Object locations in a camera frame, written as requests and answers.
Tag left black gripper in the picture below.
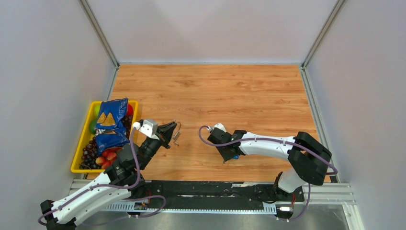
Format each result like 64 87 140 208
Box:
138 122 177 170

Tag silver wire keyring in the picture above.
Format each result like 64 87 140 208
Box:
171 119 181 146

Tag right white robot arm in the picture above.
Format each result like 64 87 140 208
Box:
201 123 337 200

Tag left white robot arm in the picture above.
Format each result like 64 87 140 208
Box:
38 119 178 230

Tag red apple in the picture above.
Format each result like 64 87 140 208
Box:
126 104 134 116

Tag blue chips bag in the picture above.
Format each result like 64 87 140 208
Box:
95 98 129 156

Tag red peach fruits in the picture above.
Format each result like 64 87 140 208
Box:
95 147 122 169

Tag lime green fruit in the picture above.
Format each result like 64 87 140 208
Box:
93 103 101 118

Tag green apple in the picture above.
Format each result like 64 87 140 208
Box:
89 118 97 135

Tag purple grape bunch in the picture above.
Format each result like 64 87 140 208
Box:
79 116 133 169

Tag yellow plastic tray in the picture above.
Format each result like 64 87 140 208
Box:
70 100 140 173

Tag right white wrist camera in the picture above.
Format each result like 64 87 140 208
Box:
207 123 227 133

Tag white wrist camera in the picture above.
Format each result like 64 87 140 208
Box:
207 123 227 133
132 119 159 139

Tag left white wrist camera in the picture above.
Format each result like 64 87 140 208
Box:
132 119 159 139

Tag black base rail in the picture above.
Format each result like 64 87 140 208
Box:
131 180 305 211

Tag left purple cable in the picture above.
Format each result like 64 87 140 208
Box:
37 126 168 227

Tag purple cable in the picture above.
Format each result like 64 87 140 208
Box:
37 126 168 227
198 126 339 222

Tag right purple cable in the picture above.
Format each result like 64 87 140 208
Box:
198 126 339 222

